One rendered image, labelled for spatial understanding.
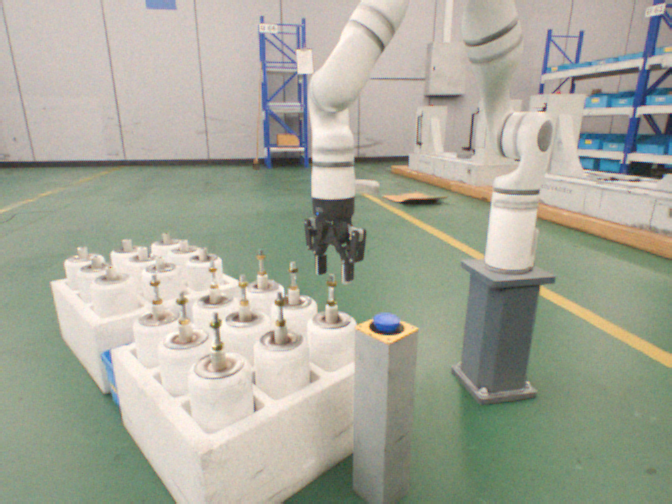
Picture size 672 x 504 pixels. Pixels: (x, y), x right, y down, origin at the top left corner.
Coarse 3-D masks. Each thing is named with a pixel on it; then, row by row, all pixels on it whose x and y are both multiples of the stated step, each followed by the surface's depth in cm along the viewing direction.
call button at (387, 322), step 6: (378, 318) 65; (384, 318) 64; (390, 318) 65; (396, 318) 65; (378, 324) 63; (384, 324) 63; (390, 324) 63; (396, 324) 63; (384, 330) 64; (390, 330) 64
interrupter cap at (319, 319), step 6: (324, 312) 85; (342, 312) 84; (312, 318) 82; (318, 318) 82; (324, 318) 83; (342, 318) 82; (348, 318) 82; (318, 324) 79; (324, 324) 80; (330, 324) 80; (336, 324) 80; (342, 324) 80; (348, 324) 80
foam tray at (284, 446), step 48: (144, 384) 75; (336, 384) 75; (144, 432) 79; (192, 432) 63; (240, 432) 63; (288, 432) 70; (336, 432) 78; (192, 480) 63; (240, 480) 65; (288, 480) 72
